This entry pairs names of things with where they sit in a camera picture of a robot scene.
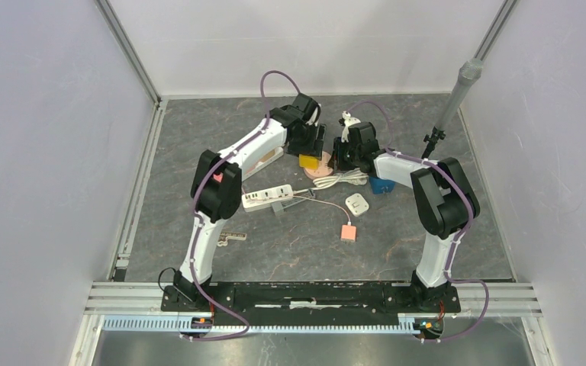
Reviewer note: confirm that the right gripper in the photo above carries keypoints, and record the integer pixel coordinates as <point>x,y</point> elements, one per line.
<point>337,149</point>

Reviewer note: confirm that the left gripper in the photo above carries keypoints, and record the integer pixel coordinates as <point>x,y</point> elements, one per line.
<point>315,148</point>

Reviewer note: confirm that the yellow cube socket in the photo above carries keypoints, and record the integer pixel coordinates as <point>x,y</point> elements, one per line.
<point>310,163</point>

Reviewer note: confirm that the blue cube socket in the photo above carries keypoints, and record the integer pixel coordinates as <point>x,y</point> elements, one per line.
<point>381,186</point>

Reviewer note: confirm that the white square plug adapter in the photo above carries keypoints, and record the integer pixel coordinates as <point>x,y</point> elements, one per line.
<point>357,204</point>

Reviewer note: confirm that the small pink charger plug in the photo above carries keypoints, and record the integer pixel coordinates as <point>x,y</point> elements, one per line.
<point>348,233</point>

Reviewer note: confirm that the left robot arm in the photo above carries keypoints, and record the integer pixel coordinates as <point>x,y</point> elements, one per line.
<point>217,185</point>

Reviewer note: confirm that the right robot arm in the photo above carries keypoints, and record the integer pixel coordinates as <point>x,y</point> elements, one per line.
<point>445,201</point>

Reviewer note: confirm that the pink round socket base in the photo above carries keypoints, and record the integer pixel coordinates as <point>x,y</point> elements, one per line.
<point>323,169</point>

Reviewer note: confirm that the long white power strip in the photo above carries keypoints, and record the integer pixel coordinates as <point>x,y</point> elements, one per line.
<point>267,159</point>

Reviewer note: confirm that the small white power strip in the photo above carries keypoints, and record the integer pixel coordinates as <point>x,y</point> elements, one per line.
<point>264,198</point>

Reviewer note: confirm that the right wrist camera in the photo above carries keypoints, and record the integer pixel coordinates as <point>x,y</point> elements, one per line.
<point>346,121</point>

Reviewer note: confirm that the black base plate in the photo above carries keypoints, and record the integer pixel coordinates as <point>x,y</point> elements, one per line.
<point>321,303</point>

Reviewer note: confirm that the white cable duct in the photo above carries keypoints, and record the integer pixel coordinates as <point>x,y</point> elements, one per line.
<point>193,325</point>

